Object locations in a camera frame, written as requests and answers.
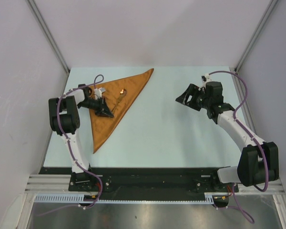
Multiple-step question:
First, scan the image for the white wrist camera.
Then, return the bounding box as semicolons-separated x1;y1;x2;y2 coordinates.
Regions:
200;73;212;90
93;87;106;99

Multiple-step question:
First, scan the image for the gold fork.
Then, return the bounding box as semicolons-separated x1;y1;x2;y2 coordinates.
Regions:
112;94;126;114

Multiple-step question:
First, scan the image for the aluminium frame rail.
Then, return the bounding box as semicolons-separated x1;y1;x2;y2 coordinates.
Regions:
25;174;73;193

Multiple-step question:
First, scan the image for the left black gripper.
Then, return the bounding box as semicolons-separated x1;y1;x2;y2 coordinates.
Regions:
77;96;114;118

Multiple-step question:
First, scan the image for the white slotted cable duct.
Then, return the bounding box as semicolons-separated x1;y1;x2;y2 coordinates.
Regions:
34;192;216;204

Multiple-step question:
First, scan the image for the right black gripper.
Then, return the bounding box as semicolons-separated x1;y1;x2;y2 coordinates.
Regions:
176;83;211;111

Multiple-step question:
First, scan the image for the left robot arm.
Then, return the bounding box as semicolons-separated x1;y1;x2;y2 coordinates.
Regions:
48;84;114;174

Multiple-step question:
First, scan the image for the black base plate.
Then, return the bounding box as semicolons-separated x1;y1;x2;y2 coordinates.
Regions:
40;167;238;207

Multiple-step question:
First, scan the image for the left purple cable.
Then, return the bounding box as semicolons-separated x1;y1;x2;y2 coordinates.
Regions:
35;74;108;217

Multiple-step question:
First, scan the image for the orange cloth napkin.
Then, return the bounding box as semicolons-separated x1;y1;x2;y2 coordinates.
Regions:
89;68;154;153

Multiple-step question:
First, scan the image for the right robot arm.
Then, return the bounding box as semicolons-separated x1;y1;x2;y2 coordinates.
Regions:
176;81;279;191

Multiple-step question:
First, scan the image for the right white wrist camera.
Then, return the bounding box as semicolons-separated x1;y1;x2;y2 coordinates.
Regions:
200;73;212;90

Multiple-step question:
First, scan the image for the copper spoon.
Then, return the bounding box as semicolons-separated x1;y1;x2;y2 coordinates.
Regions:
117;89;127;103

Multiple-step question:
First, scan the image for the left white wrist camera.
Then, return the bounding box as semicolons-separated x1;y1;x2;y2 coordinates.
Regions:
93;87;106;99

